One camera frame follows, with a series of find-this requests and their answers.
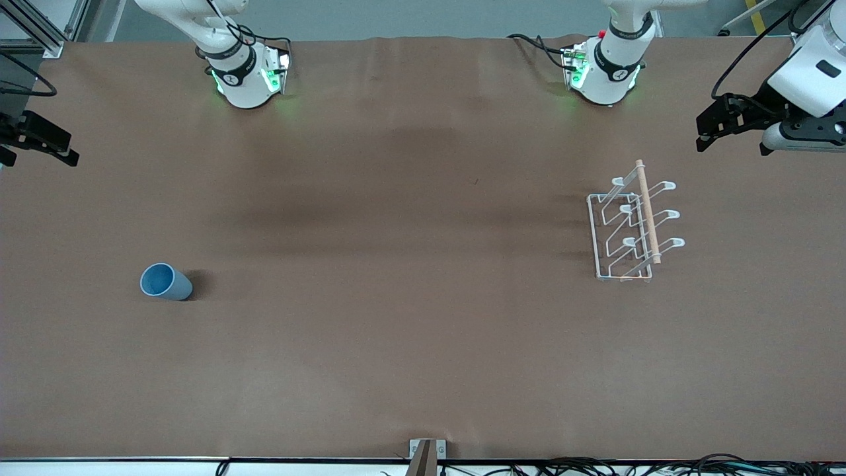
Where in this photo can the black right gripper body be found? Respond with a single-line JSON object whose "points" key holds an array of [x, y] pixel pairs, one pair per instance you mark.
{"points": [[14, 129]]}

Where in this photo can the blue plastic cup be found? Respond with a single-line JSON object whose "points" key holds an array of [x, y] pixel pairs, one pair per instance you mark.
{"points": [[173, 284]]}

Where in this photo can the brown table cover sheet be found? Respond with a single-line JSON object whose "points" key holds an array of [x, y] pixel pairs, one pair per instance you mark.
{"points": [[396, 297]]}

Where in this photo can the aluminium frame profile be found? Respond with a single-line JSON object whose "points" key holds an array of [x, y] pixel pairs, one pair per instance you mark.
{"points": [[46, 43]]}

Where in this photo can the metal bracket with brown post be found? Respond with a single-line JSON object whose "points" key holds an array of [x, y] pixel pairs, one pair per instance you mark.
{"points": [[415, 449]]}

